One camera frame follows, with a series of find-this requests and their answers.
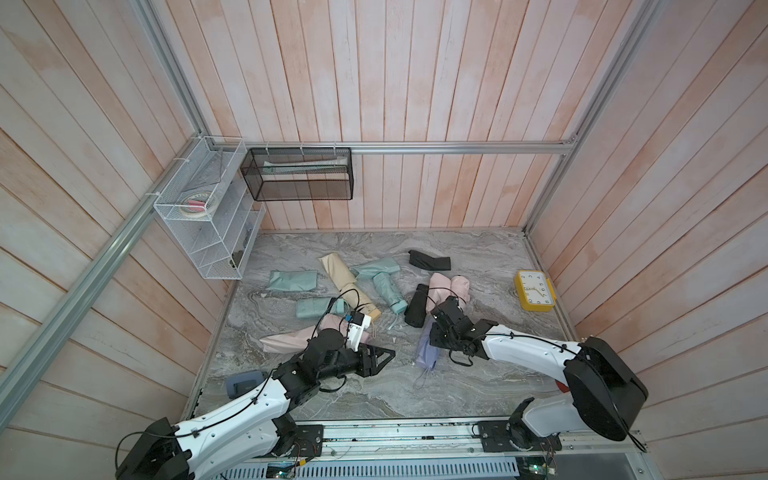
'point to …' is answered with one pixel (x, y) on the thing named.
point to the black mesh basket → (299, 173)
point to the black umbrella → (416, 309)
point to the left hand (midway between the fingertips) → (387, 358)
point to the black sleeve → (428, 262)
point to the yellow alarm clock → (536, 292)
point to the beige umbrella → (357, 300)
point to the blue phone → (239, 383)
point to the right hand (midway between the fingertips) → (433, 333)
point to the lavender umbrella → (428, 354)
